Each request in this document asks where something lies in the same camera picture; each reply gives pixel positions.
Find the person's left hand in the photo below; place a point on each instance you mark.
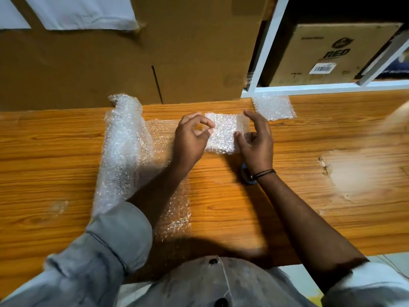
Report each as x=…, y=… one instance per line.
x=188, y=143

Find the black wrist band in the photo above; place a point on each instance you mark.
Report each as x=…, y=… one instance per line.
x=263, y=173

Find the person's right hand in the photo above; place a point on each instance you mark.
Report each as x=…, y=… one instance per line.
x=258, y=153

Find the tall brown cardboard box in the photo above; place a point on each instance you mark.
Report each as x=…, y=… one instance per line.
x=201, y=47

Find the white paper sheet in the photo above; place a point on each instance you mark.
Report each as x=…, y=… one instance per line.
x=83, y=11
x=11, y=12

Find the person's right forearm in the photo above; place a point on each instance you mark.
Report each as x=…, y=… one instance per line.
x=303, y=226

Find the person's right thumb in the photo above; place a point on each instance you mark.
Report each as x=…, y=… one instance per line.
x=240, y=140

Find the dark blue item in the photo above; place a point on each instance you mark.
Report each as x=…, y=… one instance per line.
x=397, y=65

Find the blue tape roll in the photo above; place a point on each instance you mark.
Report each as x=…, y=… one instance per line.
x=246, y=175

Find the small square bubble wrap piece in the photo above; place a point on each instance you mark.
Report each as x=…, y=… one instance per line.
x=274, y=107

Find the large brown cardboard box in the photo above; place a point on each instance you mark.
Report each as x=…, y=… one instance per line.
x=73, y=67

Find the large clear bubble wrap sheet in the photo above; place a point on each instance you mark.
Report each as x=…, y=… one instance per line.
x=124, y=150

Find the person's left forearm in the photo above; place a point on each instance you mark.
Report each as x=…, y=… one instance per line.
x=163, y=188

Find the white shelf frame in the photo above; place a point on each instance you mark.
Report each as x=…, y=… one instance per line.
x=271, y=38

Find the printed cardboard box with label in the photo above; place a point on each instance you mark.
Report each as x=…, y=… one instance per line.
x=326, y=54

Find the person's left thumb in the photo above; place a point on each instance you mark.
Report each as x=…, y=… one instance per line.
x=204, y=132

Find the grey button shirt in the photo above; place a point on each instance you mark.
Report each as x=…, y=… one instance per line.
x=105, y=252

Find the small bubble-wrapped parcel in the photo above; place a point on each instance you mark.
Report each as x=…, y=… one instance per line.
x=223, y=134

